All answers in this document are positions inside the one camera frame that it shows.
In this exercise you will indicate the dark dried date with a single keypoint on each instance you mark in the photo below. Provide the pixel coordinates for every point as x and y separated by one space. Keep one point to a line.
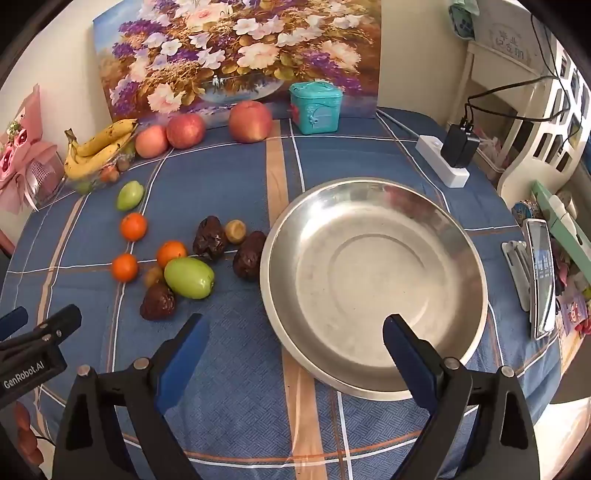
210 237
249 261
158 301

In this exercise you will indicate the white wooden shelf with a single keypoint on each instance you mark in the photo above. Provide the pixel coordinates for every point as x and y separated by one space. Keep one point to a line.
503 32

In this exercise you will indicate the white bottle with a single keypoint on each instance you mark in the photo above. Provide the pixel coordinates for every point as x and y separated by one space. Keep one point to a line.
569 217

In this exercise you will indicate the medium red apple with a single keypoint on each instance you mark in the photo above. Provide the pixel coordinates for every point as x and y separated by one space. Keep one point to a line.
185 130

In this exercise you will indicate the black charger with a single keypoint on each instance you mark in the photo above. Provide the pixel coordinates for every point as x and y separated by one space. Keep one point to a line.
459 145

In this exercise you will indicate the flower painting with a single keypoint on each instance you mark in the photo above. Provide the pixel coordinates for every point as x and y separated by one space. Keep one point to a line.
231 46

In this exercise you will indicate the clear glass fruit bowl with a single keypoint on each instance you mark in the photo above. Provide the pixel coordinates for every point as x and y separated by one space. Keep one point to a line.
99 183

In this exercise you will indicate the blue plaid tablecloth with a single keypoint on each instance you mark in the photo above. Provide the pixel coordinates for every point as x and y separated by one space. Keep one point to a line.
221 184

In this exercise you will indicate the white chair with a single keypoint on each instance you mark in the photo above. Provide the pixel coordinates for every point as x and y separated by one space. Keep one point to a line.
521 170

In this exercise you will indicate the pink flower bouquet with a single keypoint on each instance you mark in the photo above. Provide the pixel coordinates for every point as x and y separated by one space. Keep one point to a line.
27 157

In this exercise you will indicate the pale pink apple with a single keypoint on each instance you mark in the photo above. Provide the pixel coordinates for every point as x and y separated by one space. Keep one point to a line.
151 141

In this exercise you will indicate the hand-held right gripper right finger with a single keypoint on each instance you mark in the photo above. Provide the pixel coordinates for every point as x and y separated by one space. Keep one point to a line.
408 364

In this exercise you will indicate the tiny red fruit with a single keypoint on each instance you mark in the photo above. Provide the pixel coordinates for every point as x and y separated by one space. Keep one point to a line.
109 174

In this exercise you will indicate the large red apple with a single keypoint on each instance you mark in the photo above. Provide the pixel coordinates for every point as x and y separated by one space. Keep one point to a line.
249 121

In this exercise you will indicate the smartphone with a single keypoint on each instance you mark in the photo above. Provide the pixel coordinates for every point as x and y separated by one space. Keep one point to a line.
542 277

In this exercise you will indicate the colorful round tin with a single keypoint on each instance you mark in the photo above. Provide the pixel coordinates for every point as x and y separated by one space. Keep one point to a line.
526 210

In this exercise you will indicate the yellow banana bunch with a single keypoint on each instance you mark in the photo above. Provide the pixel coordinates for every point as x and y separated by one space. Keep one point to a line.
99 143

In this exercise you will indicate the teal pouch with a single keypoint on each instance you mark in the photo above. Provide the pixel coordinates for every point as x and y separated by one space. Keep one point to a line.
461 18

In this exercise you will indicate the small orange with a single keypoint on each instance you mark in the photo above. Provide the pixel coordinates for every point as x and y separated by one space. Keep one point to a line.
134 226
171 253
124 267

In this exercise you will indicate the green box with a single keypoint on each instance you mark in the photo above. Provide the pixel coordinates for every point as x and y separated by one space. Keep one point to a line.
549 203

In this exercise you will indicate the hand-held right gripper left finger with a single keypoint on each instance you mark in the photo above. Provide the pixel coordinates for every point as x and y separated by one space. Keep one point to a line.
184 360

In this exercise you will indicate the tiny brown fruit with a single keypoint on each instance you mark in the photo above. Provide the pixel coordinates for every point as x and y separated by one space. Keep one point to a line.
123 164

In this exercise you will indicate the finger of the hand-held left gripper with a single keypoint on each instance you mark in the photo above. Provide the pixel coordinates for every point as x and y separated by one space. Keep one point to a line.
60 321
14 319

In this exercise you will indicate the white phone stand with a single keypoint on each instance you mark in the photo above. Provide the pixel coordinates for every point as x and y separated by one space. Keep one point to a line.
515 263

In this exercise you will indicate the teal tin box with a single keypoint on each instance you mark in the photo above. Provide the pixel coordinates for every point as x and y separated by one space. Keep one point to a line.
318 110

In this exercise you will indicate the colorful booklet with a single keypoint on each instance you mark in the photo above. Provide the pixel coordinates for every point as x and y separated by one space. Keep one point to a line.
572 314

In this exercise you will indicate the brown longan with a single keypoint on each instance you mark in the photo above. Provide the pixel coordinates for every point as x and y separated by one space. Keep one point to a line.
235 230
152 276

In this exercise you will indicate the large green jujube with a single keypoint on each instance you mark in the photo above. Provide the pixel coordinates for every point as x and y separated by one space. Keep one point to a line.
189 278

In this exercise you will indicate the tiny green fruit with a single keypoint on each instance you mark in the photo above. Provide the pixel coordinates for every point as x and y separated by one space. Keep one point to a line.
84 187

